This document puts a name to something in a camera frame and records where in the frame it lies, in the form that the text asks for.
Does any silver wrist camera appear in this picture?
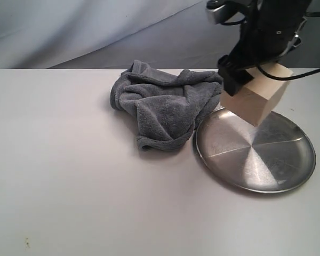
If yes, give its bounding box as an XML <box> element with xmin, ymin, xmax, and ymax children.
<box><xmin>205</xmin><ymin>1</ymin><xmax>245</xmax><ymax>26</ymax></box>

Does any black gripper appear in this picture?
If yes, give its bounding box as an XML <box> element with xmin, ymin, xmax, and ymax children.
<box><xmin>217</xmin><ymin>1</ymin><xmax>309</xmax><ymax>97</ymax></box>

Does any black cable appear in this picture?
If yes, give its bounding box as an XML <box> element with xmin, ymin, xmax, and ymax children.
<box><xmin>221</xmin><ymin>7</ymin><xmax>320</xmax><ymax>81</ymax></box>

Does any wooden cube block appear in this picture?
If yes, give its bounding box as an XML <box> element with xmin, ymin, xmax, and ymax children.
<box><xmin>220</xmin><ymin>67</ymin><xmax>290</xmax><ymax>126</ymax></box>

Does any white backdrop sheet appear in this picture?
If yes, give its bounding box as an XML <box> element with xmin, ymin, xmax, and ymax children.
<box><xmin>0</xmin><ymin>0</ymin><xmax>320</xmax><ymax>69</ymax></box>

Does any grey fleece towel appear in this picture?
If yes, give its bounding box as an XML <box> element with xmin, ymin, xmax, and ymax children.
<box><xmin>110</xmin><ymin>60</ymin><xmax>223</xmax><ymax>151</ymax></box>

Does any round steel plate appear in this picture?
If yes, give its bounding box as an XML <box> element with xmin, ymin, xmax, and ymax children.
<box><xmin>195</xmin><ymin>108</ymin><xmax>316</xmax><ymax>194</ymax></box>

